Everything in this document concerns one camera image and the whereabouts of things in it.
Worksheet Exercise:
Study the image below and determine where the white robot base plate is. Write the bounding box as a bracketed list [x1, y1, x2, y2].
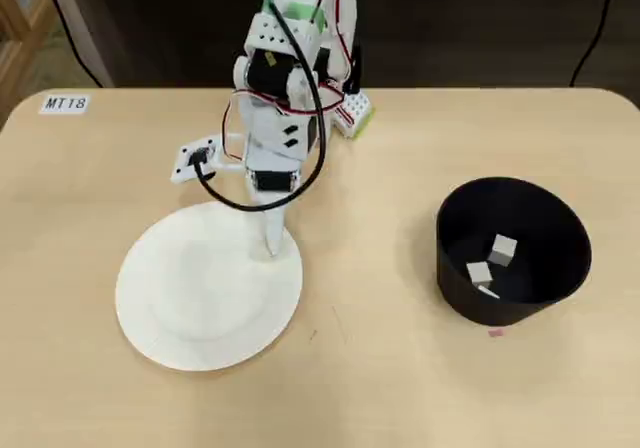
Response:
[333, 90, 376, 142]

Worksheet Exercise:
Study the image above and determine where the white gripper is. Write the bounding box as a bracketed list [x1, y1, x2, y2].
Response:
[238, 95, 321, 260]

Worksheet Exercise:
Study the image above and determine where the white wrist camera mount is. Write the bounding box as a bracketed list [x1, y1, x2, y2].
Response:
[169, 135, 246, 185]

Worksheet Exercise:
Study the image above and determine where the black pot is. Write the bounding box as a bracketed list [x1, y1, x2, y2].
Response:
[435, 176, 593, 327]

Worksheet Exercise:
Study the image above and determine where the white paper plate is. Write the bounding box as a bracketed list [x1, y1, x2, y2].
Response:
[114, 201, 305, 372]

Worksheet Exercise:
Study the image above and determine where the wooden frame mesh panel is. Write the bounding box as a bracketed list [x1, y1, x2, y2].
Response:
[0, 0, 54, 129]

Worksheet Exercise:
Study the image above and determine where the black background cable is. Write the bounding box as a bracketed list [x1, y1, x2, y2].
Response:
[37, 0, 104, 89]
[569, 0, 632, 89]

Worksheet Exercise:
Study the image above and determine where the white MT18 label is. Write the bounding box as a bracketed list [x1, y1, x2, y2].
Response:
[38, 92, 91, 116]

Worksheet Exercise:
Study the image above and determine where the red servo wire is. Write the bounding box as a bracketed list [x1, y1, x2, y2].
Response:
[234, 80, 350, 119]
[331, 0, 355, 69]
[221, 92, 251, 165]

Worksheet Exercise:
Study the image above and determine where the white cube block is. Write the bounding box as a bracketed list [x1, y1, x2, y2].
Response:
[465, 261, 494, 287]
[487, 234, 519, 268]

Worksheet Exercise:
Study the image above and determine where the green tape piece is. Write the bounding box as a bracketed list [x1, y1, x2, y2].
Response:
[284, 1, 327, 32]

